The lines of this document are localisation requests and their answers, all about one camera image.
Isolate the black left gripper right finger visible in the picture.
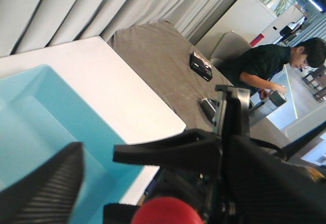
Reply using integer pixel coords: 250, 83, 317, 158
113, 129, 222, 170

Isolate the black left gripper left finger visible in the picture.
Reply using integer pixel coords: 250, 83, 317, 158
1, 142, 85, 223

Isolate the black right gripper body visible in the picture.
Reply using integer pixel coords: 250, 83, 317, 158
155, 86, 325, 223

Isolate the red push button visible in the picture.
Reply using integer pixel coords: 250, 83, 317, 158
131, 197, 204, 224

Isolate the black box with label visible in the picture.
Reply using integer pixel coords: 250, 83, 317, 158
189, 52, 212, 81

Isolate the light blue plastic box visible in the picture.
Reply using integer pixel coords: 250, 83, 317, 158
1, 65, 141, 223

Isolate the black small device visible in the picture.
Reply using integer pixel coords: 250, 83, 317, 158
200, 98, 220, 123

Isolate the grey cloth covered table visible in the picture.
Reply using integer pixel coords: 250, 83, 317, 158
108, 20, 291, 148

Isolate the person in dark shirt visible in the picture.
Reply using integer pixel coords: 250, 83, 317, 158
218, 37, 325, 100

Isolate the grey chair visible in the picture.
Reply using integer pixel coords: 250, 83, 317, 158
210, 32, 252, 68

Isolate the white cabinet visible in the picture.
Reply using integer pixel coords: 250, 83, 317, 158
196, 0, 304, 56

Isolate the grey pleated curtain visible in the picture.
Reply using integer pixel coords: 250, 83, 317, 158
1, 0, 235, 57

